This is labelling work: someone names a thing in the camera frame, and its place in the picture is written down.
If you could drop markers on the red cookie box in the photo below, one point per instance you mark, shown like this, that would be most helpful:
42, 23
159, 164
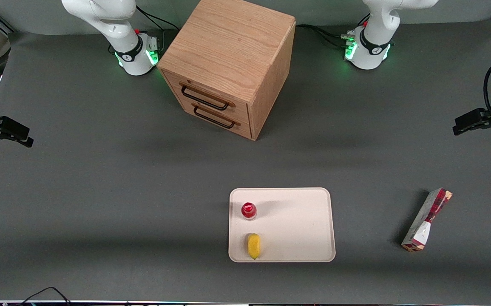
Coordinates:
426, 219

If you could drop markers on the red-capped small bottle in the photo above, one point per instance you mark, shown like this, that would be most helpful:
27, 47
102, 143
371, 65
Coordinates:
248, 210

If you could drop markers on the yellow lemon-shaped item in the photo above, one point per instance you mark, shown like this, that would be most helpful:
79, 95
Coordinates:
253, 245

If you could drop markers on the beige plastic tray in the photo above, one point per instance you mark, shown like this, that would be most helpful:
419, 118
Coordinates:
296, 225

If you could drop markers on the wooden two-drawer cabinet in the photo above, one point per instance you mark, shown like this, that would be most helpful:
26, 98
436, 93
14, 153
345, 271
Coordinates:
228, 46

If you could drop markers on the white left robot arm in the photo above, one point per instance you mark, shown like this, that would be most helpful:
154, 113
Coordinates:
375, 25

